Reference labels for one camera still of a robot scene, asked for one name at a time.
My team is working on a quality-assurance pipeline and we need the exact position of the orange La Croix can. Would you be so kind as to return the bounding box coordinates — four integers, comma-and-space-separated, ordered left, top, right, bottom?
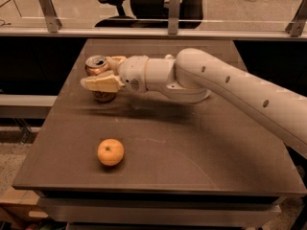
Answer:
84, 55, 116, 104

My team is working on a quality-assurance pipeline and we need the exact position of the left metal bracket post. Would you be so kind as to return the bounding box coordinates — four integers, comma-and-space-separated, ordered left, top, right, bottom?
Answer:
38, 0, 62, 33

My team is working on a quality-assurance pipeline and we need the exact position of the metal bracket post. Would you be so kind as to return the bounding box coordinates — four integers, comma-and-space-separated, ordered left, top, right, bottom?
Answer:
285, 0, 307, 37
168, 0, 180, 35
38, 0, 62, 33

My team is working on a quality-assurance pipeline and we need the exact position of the middle metal bracket post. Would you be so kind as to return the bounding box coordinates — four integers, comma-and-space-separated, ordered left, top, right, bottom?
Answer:
168, 0, 180, 35

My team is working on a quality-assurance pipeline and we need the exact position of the black office chair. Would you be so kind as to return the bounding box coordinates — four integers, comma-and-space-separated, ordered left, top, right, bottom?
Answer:
96, 0, 203, 29

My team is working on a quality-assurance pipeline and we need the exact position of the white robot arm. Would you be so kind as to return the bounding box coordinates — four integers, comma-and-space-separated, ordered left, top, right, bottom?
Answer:
81, 48, 307, 157

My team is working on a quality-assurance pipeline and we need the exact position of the grey table base frame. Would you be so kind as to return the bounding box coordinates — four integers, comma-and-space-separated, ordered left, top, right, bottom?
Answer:
38, 197, 281, 228

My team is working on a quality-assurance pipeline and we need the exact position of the clear plastic water bottle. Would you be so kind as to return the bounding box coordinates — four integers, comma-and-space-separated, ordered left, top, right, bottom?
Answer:
164, 55, 175, 59

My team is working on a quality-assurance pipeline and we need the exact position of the right metal bracket post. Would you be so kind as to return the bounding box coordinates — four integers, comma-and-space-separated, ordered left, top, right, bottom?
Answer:
285, 0, 307, 37

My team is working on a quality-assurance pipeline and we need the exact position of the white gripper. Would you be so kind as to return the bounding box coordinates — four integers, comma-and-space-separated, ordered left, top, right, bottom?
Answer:
81, 56, 149, 93

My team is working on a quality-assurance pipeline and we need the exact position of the horizontal metal rail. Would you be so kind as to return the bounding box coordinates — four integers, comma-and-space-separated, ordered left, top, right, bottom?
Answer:
0, 27, 307, 41

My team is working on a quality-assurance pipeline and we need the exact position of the orange fruit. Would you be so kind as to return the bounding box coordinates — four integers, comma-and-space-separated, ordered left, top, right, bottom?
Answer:
97, 139, 125, 166

